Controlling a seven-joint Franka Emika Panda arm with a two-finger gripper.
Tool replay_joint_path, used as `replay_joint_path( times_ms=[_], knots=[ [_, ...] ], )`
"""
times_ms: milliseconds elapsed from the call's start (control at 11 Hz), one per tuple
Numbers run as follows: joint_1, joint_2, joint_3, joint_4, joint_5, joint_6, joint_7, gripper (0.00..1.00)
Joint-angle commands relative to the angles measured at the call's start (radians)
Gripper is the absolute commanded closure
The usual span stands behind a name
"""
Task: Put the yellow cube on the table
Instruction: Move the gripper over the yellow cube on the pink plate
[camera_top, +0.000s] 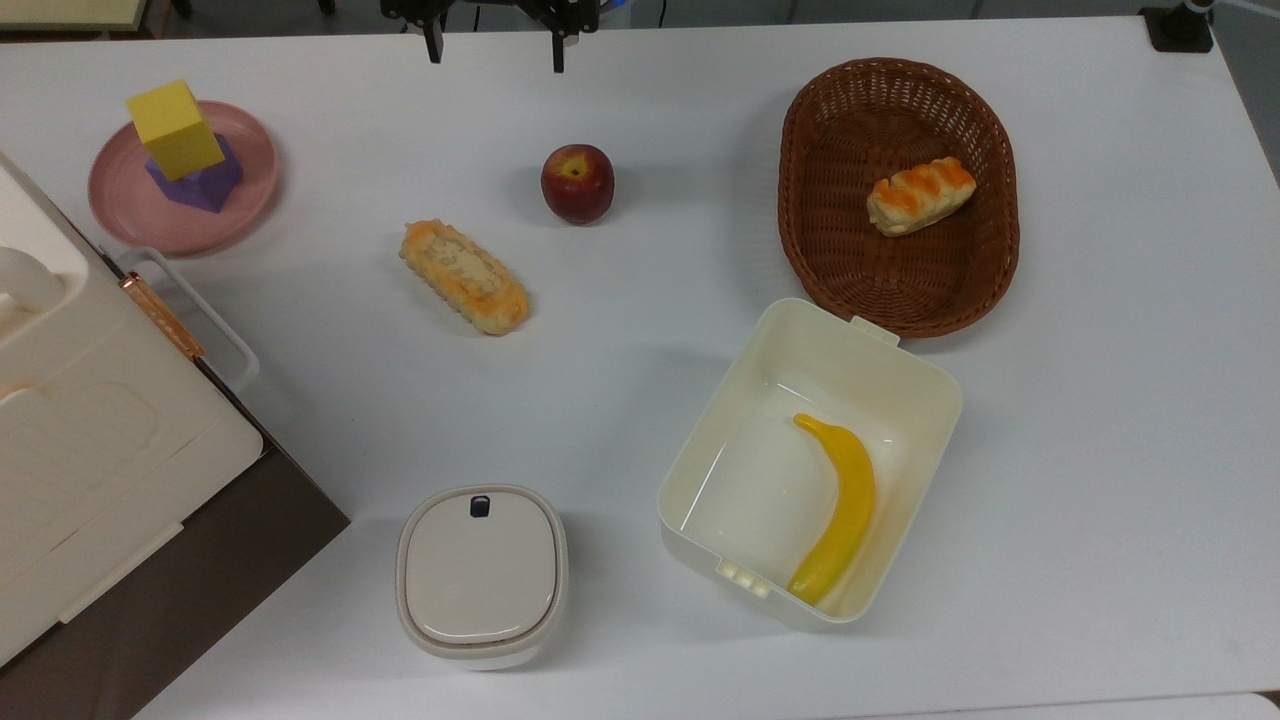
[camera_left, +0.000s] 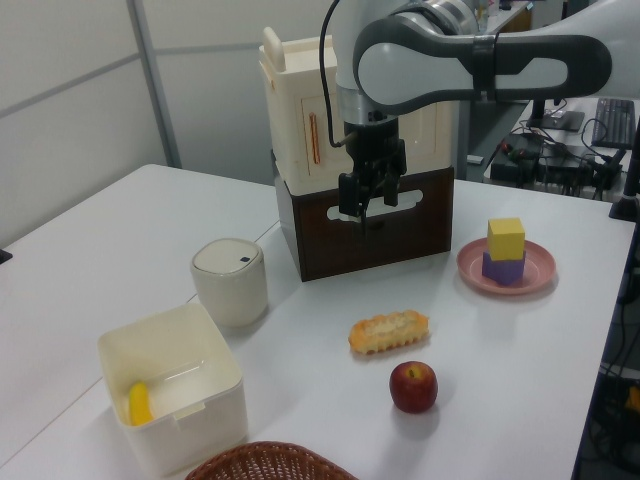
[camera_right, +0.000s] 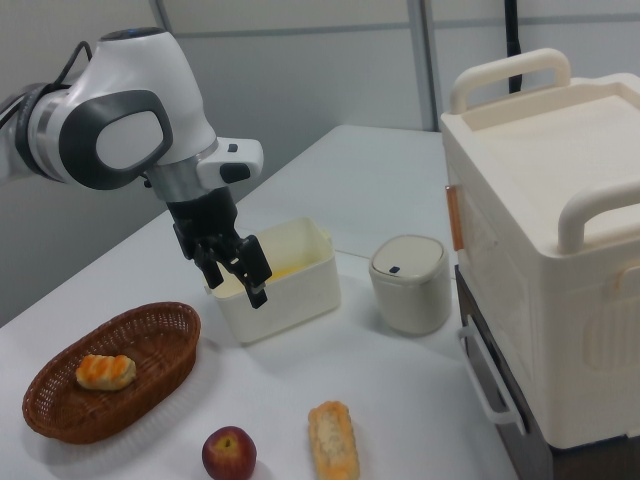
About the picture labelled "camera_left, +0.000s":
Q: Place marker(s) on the white plastic bin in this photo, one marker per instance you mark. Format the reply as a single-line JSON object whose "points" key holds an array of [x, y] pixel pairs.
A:
{"points": [[200, 400]]}

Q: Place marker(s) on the dark brown wooden crate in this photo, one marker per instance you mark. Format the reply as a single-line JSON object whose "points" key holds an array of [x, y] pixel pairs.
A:
{"points": [[400, 235]]}

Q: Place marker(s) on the orange bread roll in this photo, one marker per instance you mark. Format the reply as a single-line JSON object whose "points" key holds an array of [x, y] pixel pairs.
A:
{"points": [[390, 332]]}

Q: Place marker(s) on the yellow cube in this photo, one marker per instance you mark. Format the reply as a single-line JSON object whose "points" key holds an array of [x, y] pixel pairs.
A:
{"points": [[506, 239]]}

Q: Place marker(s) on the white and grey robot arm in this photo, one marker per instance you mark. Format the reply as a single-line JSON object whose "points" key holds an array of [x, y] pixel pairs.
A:
{"points": [[450, 55]]}

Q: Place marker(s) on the white lidded canister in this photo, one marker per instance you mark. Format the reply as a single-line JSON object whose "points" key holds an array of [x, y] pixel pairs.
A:
{"points": [[230, 280]]}

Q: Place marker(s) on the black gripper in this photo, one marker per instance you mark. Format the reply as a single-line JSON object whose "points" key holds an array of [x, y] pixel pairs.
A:
{"points": [[374, 142]]}

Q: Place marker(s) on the pink plate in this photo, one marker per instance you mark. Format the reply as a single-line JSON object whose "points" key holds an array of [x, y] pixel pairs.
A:
{"points": [[537, 270]]}

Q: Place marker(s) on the black electronics box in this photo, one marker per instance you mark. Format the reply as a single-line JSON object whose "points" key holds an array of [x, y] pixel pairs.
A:
{"points": [[515, 160]]}

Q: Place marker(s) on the yellow banana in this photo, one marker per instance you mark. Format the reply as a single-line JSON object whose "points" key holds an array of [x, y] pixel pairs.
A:
{"points": [[139, 404]]}

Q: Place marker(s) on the black keyboard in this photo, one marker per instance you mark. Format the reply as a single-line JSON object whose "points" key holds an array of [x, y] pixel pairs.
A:
{"points": [[614, 122]]}

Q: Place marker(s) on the purple cube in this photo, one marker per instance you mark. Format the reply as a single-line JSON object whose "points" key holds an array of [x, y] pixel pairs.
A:
{"points": [[502, 271]]}

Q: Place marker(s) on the black monitor stand base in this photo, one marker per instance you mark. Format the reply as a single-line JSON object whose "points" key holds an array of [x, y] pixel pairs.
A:
{"points": [[556, 120]]}

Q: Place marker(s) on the cream toy kitchen cabinet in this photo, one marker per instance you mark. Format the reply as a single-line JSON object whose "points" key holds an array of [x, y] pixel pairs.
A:
{"points": [[292, 120]]}

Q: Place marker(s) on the brown wicker basket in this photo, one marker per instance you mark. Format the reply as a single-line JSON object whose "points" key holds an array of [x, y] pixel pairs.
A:
{"points": [[270, 462]]}

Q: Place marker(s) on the red apple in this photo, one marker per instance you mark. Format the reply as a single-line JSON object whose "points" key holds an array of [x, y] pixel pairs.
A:
{"points": [[413, 387]]}

